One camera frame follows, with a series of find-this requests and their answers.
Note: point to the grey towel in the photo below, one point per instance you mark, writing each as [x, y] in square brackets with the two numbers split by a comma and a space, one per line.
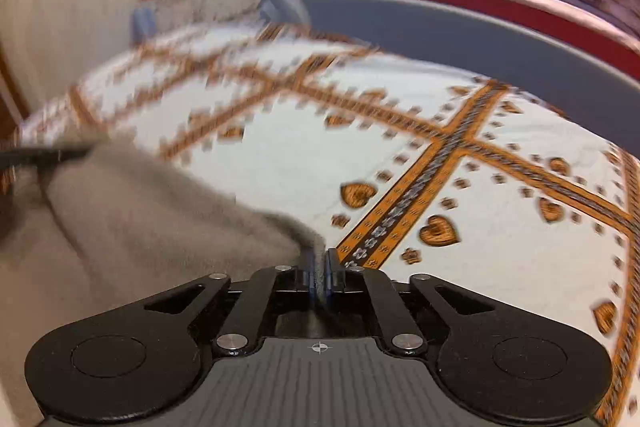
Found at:
[150, 217]

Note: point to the white orange patterned bed sheet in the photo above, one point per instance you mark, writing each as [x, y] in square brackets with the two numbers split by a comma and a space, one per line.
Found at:
[350, 147]

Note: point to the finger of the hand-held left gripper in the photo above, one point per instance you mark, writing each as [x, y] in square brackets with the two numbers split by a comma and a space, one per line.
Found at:
[40, 156]

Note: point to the grey bed frame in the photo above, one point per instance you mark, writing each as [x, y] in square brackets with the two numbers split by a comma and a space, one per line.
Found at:
[425, 32]

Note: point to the white ribbed panel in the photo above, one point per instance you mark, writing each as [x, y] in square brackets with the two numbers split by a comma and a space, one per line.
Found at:
[65, 17]

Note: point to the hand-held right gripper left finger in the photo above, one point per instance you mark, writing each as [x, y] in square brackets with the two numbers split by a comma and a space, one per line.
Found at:
[311, 279]

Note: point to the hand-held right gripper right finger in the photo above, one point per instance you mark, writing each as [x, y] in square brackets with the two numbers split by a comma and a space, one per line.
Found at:
[329, 279]

